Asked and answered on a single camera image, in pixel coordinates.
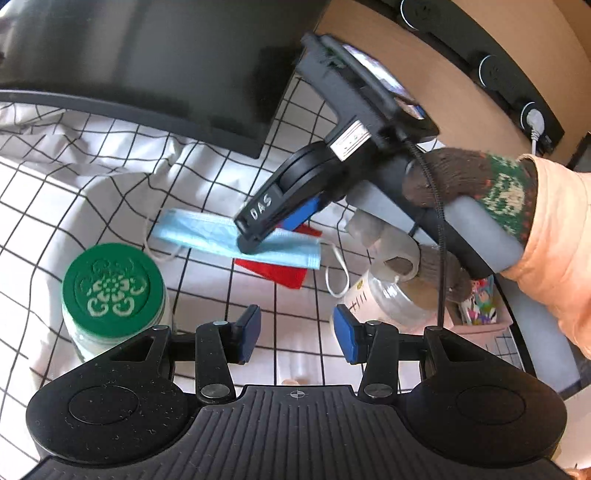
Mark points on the blue face mask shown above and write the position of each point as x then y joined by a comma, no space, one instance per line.
198,230

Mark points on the green lid glass jar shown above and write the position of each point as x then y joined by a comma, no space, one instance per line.
111,286

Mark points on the clear plastic jar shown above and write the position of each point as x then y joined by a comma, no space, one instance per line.
397,300

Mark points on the pink cardboard box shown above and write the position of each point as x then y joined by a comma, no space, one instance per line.
496,325

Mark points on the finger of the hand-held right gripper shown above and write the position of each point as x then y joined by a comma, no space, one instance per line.
300,214
249,243

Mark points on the white black-grid tablecloth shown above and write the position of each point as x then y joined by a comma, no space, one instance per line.
295,332

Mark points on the black computer monitor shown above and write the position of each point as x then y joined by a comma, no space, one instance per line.
161,60

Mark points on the black power strip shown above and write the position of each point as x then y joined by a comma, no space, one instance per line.
461,50

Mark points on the colourful printed packet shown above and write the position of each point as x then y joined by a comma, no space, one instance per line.
480,304

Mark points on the person's right hand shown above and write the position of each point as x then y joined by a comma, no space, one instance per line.
461,173

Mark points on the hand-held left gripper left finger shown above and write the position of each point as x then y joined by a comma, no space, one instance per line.
249,332

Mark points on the red paper piece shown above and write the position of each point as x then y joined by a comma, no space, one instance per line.
281,273

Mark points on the person's right forearm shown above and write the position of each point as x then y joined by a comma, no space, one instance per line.
563,254

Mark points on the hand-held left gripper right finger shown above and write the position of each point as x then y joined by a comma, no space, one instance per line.
346,332

